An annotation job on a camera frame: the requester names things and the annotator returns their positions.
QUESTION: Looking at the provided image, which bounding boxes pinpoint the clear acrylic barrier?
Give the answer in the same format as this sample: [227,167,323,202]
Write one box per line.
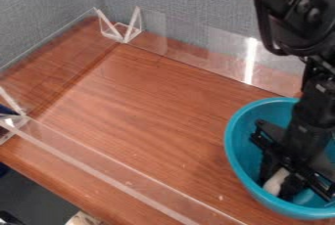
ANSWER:
[95,8,304,97]
[0,7,103,73]
[0,86,247,225]

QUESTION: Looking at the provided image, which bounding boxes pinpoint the clear acrylic left barrier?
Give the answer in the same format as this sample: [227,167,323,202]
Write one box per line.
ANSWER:
[0,7,103,73]

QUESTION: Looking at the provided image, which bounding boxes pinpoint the blue plastic bowl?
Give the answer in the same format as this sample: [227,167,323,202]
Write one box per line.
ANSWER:
[223,97,335,220]

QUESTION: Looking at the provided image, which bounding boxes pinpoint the clear acrylic front barrier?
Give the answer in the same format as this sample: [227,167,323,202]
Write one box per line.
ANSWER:
[0,86,247,225]

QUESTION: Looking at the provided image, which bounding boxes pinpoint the clear acrylic back barrier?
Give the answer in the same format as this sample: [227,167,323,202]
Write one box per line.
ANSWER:
[95,8,304,97]

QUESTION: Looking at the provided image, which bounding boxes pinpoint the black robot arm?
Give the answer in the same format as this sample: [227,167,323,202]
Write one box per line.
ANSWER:
[251,0,335,201]

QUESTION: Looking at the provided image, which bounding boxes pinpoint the white red plush mushroom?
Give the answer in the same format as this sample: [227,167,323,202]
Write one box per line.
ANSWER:
[263,167,290,197]

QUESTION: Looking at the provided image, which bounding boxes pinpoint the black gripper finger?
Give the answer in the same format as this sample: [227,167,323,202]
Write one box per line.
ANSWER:
[279,173,307,202]
[259,151,282,186]

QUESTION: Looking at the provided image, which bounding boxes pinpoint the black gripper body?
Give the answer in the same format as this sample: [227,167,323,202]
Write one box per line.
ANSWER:
[251,117,335,202]

